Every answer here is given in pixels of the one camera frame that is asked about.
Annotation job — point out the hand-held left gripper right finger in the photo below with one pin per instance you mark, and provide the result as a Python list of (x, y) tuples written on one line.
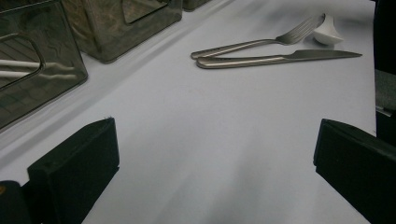
[(358, 168)]

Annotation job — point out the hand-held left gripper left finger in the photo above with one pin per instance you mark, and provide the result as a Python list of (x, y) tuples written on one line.
[(74, 168)]

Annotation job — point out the smoky translucent plastic bin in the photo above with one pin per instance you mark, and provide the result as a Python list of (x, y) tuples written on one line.
[(109, 37), (62, 87), (194, 3)]

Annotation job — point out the white chopstick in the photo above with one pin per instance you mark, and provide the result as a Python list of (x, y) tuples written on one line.
[(14, 74), (18, 63)]

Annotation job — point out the white ceramic spoon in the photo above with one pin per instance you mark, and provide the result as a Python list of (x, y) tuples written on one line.
[(327, 34)]

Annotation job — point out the stainless steel knife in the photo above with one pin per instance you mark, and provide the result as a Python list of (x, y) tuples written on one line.
[(243, 61)]

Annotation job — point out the stainless steel fork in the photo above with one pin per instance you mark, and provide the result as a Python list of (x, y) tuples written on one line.
[(236, 47)]

